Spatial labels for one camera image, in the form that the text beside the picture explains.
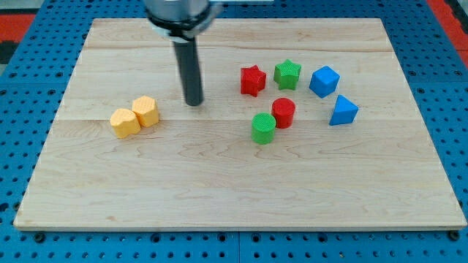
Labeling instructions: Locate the green cylinder block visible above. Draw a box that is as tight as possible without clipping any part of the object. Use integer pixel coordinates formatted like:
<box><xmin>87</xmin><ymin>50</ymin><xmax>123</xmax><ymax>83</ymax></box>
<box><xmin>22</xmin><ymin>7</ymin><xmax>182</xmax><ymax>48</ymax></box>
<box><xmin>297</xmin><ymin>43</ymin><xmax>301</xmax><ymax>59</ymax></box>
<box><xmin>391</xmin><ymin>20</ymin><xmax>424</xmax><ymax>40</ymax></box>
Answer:
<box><xmin>251</xmin><ymin>113</ymin><xmax>276</xmax><ymax>145</ymax></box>

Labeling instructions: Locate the red cylinder block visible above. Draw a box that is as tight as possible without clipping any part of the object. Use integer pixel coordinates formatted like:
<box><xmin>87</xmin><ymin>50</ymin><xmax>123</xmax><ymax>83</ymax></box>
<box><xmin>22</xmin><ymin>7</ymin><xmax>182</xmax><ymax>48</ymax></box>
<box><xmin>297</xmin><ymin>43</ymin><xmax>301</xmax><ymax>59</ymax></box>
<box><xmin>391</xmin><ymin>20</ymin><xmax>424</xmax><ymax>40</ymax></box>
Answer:
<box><xmin>271</xmin><ymin>97</ymin><xmax>295</xmax><ymax>129</ymax></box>

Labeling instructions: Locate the red star block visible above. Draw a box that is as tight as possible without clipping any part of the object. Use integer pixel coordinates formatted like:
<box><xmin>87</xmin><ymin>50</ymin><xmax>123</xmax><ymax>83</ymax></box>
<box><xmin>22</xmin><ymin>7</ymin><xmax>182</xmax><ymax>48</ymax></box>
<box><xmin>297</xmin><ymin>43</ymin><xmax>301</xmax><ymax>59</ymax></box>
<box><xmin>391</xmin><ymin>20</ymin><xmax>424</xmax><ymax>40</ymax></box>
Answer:
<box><xmin>240</xmin><ymin>65</ymin><xmax>266</xmax><ymax>97</ymax></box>

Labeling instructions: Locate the wooden board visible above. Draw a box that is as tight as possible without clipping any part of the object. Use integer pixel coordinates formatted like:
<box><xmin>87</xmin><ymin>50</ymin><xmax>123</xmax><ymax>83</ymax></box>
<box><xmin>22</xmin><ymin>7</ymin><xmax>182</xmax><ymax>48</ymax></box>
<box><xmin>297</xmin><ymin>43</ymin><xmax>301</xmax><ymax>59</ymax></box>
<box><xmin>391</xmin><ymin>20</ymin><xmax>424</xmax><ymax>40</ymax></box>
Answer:
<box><xmin>14</xmin><ymin>18</ymin><xmax>467</xmax><ymax>232</ymax></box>

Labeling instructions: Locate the green star block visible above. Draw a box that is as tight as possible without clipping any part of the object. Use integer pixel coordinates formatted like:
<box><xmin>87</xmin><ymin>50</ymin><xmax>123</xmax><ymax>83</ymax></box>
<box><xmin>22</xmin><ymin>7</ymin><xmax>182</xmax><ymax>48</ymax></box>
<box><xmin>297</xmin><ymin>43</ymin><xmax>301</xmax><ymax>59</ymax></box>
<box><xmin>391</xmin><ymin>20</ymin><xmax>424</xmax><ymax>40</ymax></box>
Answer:
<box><xmin>273</xmin><ymin>59</ymin><xmax>302</xmax><ymax>90</ymax></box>

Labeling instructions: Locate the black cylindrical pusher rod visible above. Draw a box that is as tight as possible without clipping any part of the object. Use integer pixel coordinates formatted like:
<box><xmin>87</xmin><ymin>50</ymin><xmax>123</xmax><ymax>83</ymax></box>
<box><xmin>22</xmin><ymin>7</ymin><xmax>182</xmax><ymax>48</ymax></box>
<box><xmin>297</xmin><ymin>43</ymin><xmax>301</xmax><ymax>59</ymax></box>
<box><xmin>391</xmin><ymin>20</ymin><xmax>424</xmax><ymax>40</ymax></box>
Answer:
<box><xmin>173</xmin><ymin>38</ymin><xmax>204</xmax><ymax>107</ymax></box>

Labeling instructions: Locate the yellow hexagon block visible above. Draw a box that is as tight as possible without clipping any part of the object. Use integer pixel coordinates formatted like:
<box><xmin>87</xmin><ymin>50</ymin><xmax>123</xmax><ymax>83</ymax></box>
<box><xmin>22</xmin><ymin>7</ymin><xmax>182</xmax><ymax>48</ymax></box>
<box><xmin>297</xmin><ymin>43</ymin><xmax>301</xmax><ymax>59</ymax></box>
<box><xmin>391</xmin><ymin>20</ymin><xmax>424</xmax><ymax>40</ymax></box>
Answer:
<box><xmin>132</xmin><ymin>96</ymin><xmax>159</xmax><ymax>127</ymax></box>

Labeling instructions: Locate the blue cube block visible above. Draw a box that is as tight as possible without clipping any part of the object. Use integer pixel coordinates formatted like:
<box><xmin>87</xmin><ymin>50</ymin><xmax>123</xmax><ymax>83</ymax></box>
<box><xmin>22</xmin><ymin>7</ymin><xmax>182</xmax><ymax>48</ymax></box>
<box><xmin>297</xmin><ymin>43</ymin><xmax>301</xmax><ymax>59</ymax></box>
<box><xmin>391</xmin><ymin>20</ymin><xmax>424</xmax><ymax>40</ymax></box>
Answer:
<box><xmin>309</xmin><ymin>66</ymin><xmax>341</xmax><ymax>99</ymax></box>

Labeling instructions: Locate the yellow heart block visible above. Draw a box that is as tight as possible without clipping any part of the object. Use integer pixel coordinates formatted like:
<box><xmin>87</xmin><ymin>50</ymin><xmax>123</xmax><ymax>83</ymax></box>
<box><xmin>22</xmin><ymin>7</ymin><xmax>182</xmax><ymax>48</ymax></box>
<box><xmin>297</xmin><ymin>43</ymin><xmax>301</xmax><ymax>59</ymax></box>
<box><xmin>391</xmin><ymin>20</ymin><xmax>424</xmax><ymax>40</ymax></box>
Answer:
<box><xmin>110</xmin><ymin>108</ymin><xmax>141</xmax><ymax>139</ymax></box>

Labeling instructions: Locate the blue triangle block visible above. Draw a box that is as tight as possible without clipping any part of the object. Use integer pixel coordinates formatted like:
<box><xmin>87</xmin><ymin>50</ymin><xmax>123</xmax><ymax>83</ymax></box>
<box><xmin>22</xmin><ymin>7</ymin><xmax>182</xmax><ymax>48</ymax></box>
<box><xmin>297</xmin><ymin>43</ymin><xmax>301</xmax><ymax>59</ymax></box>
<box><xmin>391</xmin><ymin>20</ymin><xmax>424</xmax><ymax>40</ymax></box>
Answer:
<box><xmin>329</xmin><ymin>95</ymin><xmax>359</xmax><ymax>126</ymax></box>

